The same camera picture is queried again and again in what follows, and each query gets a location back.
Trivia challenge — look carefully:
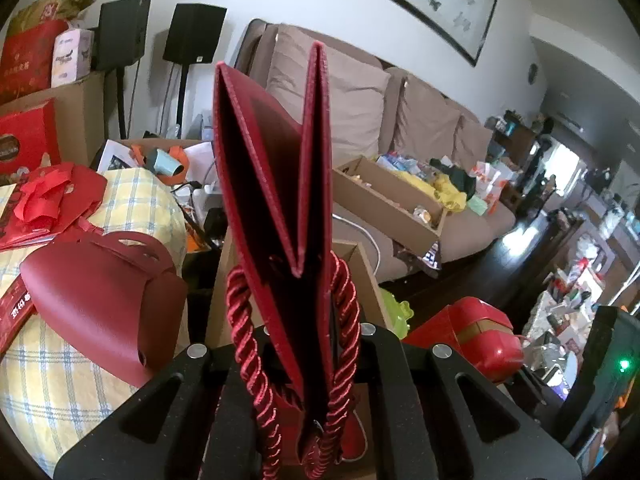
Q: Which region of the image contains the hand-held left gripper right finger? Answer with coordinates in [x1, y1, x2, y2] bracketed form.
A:
[349, 322, 584, 480]

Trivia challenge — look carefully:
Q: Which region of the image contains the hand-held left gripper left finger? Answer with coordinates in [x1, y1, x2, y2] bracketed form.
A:
[54, 326, 274, 480]

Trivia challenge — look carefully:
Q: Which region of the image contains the cardboard storage box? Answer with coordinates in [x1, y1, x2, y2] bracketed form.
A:
[205, 220, 397, 351]

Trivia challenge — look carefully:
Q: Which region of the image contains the red helmet-like object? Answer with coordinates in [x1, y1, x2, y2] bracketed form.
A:
[400, 296, 526, 386]

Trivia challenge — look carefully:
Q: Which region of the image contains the dark red handbag-shaped box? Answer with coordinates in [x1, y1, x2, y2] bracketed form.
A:
[20, 230, 189, 389]

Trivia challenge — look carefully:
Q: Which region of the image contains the dark red rope-handled gift bag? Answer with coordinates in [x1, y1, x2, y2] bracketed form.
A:
[212, 41, 370, 480]

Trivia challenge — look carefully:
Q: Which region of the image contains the red ribbon-handled gift bag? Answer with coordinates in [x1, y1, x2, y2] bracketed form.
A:
[0, 162, 108, 241]

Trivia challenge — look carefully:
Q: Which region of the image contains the green plastic bag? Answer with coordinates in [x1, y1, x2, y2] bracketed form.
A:
[379, 286, 416, 340]

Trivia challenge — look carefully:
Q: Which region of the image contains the pile of mixed clutter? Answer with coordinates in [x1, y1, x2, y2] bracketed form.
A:
[522, 200, 640, 396]

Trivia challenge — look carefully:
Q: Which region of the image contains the beige sofa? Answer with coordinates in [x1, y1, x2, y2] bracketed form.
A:
[234, 17, 517, 281]

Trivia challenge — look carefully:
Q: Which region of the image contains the yellow plaid tablecloth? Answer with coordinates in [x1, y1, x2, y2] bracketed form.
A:
[0, 166, 188, 461]

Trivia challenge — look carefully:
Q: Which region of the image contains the long shallow cardboard box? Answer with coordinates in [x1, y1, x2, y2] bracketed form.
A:
[332, 156, 448, 254]

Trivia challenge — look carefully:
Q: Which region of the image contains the white power strip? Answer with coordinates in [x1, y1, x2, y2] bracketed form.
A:
[191, 182, 224, 211]

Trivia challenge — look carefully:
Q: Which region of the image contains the yellow cloth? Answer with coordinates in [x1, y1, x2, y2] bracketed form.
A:
[395, 167, 470, 215]

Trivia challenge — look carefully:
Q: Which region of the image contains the dark green cloth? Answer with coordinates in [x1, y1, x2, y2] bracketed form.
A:
[429, 156, 477, 201]

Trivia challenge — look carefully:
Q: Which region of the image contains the white paper sheet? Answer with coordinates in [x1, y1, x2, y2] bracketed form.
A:
[181, 141, 217, 188]

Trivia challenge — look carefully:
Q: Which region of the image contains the white orange paper bag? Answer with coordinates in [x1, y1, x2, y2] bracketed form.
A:
[470, 160, 516, 211]

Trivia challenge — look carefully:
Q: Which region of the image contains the light blue hair dryer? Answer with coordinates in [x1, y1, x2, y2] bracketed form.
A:
[141, 149, 188, 178]

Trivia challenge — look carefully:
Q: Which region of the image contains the red printed carton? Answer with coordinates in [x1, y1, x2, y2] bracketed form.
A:
[0, 275, 37, 356]

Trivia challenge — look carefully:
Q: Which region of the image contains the white photo-printed box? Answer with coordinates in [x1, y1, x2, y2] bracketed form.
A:
[96, 139, 151, 173]

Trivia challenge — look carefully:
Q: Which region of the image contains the red paper booklet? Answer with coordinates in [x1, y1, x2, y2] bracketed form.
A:
[0, 210, 61, 253]

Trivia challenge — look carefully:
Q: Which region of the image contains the beige sofa cushion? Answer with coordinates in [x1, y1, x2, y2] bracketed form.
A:
[264, 24, 392, 161]
[391, 76, 463, 166]
[452, 114, 494, 171]

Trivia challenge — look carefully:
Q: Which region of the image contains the dark wooden cabinet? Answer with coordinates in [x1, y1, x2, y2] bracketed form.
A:
[492, 110, 556, 216]

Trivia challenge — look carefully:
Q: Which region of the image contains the large brown cardboard box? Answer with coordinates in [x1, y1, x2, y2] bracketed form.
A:
[0, 71, 107, 168]

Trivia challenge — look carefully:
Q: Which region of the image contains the red cookie gift box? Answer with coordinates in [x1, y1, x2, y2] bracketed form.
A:
[0, 99, 62, 188]

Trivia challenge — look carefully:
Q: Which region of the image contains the lilac white tissue pack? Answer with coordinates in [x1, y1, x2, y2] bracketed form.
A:
[51, 27, 96, 87]

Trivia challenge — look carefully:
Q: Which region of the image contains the tall red gift box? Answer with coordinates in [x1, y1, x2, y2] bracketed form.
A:
[0, 20, 69, 106]

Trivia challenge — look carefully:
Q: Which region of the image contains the crumpled brown paper bag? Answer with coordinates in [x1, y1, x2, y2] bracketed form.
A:
[7, 0, 102, 36]

